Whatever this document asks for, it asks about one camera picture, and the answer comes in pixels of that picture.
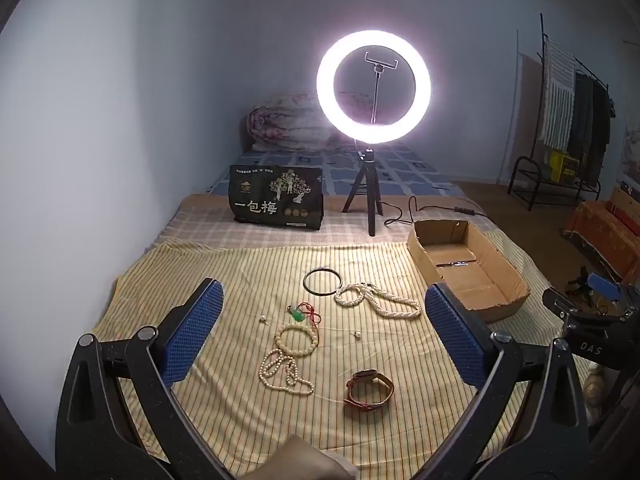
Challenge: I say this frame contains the small black floor tripod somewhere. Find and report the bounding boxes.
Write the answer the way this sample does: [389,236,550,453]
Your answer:
[565,266,598,306]

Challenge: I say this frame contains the landscape wall poster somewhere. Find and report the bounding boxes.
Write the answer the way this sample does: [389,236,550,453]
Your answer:
[617,120,640,186]

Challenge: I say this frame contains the black printed bag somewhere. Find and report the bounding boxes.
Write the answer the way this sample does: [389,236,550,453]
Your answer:
[228,164,325,231]

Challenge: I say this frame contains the black phone holder clamp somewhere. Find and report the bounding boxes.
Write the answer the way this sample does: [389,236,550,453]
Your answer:
[364,51,386,123]

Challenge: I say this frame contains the folded floral quilt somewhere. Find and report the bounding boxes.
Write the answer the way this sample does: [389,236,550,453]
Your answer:
[242,91,371,153]

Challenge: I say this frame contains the green pendant with red cord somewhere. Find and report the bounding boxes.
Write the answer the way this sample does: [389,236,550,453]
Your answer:
[287,301,322,325]

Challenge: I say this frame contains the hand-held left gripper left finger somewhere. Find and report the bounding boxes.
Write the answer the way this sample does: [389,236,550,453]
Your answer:
[55,276,236,480]

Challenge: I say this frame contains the thin pearl necklace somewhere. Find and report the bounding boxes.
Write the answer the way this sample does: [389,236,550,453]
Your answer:
[257,347,315,396]

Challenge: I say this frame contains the black clothes rack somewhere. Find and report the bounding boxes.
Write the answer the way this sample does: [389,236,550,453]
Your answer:
[507,12,616,211]

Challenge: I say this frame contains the orange cloth-covered box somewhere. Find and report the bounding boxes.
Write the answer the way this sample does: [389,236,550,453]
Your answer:
[562,200,640,281]

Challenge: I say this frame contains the beige door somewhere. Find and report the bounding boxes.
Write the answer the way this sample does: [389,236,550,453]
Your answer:
[500,52,545,186]

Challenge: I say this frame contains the beige plaid bed sheet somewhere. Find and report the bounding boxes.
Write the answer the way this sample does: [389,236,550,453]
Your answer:
[145,192,551,281]

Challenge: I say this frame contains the brown cardboard box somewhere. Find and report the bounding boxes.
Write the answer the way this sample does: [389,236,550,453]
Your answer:
[406,219,531,323]

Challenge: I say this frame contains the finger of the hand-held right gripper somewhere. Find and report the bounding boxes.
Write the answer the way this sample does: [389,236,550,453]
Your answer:
[587,272,640,313]
[542,287,623,327]

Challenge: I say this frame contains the yellow striped cloth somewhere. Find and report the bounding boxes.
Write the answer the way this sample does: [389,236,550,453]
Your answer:
[92,240,551,480]

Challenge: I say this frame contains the person's beige trouser leg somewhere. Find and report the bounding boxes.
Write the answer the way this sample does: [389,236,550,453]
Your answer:
[227,435,358,480]

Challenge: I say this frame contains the yellow box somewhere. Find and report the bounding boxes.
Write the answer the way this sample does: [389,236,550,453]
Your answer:
[549,151,581,181]

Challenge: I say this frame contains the dark hanging clothes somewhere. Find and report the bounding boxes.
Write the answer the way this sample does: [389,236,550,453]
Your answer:
[567,72,613,186]

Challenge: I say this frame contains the white striped garment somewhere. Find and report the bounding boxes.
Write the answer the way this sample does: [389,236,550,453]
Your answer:
[542,40,576,148]

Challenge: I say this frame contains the cream bead bracelet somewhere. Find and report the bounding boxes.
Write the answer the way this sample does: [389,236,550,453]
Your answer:
[274,323,320,358]

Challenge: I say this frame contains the red-brown leather watch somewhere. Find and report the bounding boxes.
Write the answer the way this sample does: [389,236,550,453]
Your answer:
[343,370,396,413]

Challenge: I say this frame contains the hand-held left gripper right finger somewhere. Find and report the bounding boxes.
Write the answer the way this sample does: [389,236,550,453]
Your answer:
[420,281,591,480]

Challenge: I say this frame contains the black bangle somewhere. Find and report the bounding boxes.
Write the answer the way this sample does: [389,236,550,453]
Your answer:
[304,268,343,297]

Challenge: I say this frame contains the black cable with switch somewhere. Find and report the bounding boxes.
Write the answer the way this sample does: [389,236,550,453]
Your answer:
[375,195,489,226]

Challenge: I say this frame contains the brown box with red strip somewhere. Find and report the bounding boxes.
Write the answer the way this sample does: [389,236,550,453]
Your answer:
[607,187,640,238]

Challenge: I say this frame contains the white ring light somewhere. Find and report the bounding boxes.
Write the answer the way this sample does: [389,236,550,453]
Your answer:
[315,30,443,146]

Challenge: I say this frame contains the thick twisted pearl necklace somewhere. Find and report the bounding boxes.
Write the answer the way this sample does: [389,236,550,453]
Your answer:
[333,282,423,319]

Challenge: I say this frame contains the black tripod stand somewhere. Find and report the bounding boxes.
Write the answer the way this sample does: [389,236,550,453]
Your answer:
[341,147,383,237]

